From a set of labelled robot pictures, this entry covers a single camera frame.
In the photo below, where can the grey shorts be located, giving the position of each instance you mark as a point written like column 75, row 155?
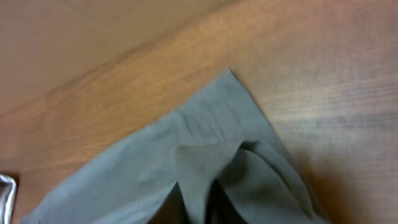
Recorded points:
column 214, row 159

